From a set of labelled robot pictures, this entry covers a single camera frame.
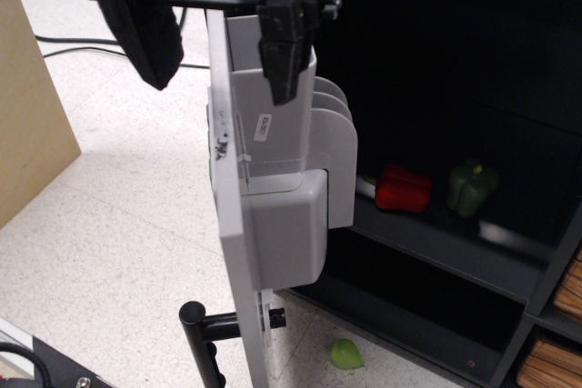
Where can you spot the grey toy fridge door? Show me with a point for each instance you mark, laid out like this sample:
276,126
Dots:
282,176

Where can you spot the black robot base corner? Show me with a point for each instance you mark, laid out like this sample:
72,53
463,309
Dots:
27,361

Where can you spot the black toy fridge cabinet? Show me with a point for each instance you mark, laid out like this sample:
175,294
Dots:
431,84

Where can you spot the light wooden panel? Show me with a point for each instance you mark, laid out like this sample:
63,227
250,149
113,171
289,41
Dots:
37,141

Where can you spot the red toy bell pepper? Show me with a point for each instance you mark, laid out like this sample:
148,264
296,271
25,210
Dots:
400,189

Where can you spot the green toy bell pepper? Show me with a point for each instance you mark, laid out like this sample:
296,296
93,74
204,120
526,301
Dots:
469,185

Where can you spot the green toy pear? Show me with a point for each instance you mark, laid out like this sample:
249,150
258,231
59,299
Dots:
345,355

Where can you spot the upper wicker basket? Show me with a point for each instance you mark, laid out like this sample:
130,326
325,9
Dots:
567,298

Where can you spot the black fridge door handle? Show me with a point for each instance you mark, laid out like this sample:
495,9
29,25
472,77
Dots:
207,342

